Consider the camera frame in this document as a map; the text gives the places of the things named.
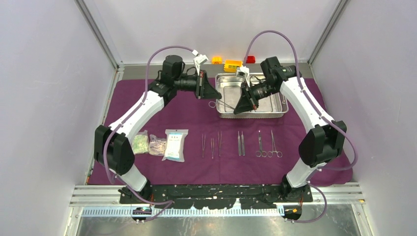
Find red block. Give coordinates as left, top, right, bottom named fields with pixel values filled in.
left=245, top=56, right=256, bottom=64

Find steel tweezers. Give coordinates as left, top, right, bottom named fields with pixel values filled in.
left=217, top=131, right=222, bottom=157
left=202, top=134, right=206, bottom=158

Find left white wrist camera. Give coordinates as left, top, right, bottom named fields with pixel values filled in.
left=192, top=50, right=208, bottom=74

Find purple cloth wrap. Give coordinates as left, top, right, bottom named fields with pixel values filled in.
left=88, top=76, right=354, bottom=186

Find white sterile pouch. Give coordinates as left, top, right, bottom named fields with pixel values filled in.
left=162, top=129, right=188, bottom=162

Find steel surgical scissors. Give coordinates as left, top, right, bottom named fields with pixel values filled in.
left=256, top=130, right=267, bottom=157
left=267, top=130, right=283, bottom=158

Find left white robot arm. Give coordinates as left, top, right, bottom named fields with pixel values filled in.
left=94, top=54, right=221, bottom=204

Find steel tissue forceps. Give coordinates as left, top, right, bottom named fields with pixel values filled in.
left=210, top=138, right=215, bottom=159

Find orange yellow toy block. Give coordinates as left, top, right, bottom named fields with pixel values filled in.
left=223, top=59, right=243, bottom=73

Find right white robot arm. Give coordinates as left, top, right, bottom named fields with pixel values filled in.
left=234, top=57, right=347, bottom=202

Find steel instrument tray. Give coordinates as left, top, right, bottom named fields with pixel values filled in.
left=215, top=73, right=289, bottom=119

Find pink clear packet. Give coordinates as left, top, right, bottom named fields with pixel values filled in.
left=149, top=134, right=167, bottom=156

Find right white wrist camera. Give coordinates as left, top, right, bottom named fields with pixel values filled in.
left=236, top=66, right=250, bottom=85

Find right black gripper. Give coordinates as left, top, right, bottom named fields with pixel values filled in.
left=235, top=80, right=278, bottom=114

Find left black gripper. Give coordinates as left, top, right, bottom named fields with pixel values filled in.
left=175, top=70, right=222, bottom=100

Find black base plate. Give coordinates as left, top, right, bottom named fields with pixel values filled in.
left=139, top=184, right=313, bottom=209

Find steel surgical forceps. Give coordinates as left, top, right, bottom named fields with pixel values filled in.
left=208, top=100, right=234, bottom=111

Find small orange block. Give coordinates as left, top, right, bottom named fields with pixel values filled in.
left=211, top=56, right=223, bottom=64

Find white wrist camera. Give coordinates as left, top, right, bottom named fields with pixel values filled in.
left=192, top=50, right=208, bottom=74
left=236, top=66, right=250, bottom=85

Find green packet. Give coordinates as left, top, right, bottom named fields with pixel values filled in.
left=132, top=130, right=149, bottom=154

